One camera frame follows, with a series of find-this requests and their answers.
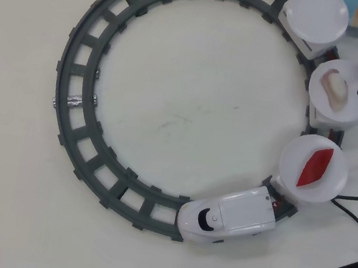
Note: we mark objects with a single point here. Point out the white squid sushi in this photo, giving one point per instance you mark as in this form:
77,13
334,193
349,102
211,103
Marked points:
335,90

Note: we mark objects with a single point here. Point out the red tuna sushi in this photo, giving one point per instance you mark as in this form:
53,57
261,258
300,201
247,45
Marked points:
315,166

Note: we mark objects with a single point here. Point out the white Shinkansen toy locomotive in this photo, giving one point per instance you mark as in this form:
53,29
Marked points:
241,211

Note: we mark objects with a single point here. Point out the white round plate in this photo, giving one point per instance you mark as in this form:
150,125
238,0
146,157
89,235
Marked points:
320,98
317,16
292,161

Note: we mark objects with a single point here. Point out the white toy train wagon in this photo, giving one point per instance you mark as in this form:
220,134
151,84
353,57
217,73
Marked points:
280,185
326,123

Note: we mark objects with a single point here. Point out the gray circular toy train track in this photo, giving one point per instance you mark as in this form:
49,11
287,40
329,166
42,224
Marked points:
88,55

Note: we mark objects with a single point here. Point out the small silver foil piece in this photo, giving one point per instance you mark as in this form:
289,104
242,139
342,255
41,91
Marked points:
95,99
54,102

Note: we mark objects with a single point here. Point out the crumpled silver foil tape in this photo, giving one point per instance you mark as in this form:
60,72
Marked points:
74,101

